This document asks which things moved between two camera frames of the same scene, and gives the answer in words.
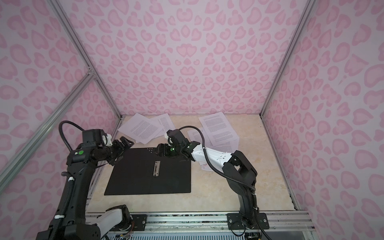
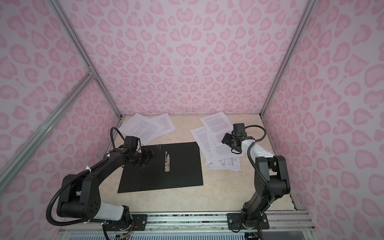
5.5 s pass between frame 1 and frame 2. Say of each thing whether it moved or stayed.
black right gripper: moved
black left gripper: moved
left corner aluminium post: stayed
